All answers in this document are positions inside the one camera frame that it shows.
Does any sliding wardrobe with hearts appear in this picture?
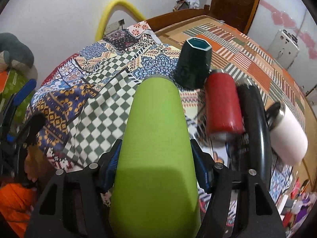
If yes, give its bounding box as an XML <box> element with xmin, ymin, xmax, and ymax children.
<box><xmin>248</xmin><ymin>0</ymin><xmax>317</xmax><ymax>93</ymax></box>

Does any red bottle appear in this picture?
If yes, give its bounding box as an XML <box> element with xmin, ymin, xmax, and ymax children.
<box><xmin>204</xmin><ymin>69</ymin><xmax>244</xmax><ymax>142</ymax></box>

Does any yellow foam tube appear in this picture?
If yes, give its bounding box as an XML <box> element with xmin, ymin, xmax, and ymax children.
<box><xmin>94</xmin><ymin>0</ymin><xmax>146</xmax><ymax>42</ymax></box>

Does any black bottle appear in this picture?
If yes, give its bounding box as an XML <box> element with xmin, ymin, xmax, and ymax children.
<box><xmin>236</xmin><ymin>78</ymin><xmax>272</xmax><ymax>189</ymax></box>

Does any dark green hexagonal cup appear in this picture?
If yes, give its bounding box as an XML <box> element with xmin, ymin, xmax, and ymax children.
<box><xmin>174</xmin><ymin>37</ymin><xmax>212</xmax><ymax>90</ymax></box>

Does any grey plush toy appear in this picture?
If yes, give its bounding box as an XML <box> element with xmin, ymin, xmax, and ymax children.
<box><xmin>0</xmin><ymin>33</ymin><xmax>38</xmax><ymax>80</ymax></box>

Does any wall power socket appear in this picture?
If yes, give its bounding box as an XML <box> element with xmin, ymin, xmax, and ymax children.
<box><xmin>104</xmin><ymin>19</ymin><xmax>125</xmax><ymax>36</ymax></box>

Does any patchwork patterned cloth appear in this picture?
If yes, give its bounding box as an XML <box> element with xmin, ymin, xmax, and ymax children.
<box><xmin>24</xmin><ymin>20</ymin><xmax>298</xmax><ymax>238</ymax></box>

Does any brown wooden door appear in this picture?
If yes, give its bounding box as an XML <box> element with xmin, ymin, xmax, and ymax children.
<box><xmin>210</xmin><ymin>0</ymin><xmax>260</xmax><ymax>34</ymax></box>

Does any striped patchwork bed sheet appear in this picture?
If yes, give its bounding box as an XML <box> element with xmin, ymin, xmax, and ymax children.
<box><xmin>156</xmin><ymin>16</ymin><xmax>306</xmax><ymax>127</ymax></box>

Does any green bottle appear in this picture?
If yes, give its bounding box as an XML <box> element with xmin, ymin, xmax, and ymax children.
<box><xmin>109</xmin><ymin>76</ymin><xmax>201</xmax><ymax>237</ymax></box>

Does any white bottle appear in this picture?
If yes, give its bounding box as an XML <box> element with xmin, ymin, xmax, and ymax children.
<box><xmin>266</xmin><ymin>101</ymin><xmax>308</xmax><ymax>165</ymax></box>

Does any wooden bed frame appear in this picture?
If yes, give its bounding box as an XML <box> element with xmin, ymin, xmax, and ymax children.
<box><xmin>146</xmin><ymin>5</ymin><xmax>210</xmax><ymax>32</ymax></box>

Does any clothes pile in corner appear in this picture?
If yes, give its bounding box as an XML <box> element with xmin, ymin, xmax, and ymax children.
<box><xmin>173</xmin><ymin>0</ymin><xmax>200</xmax><ymax>11</ymax></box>

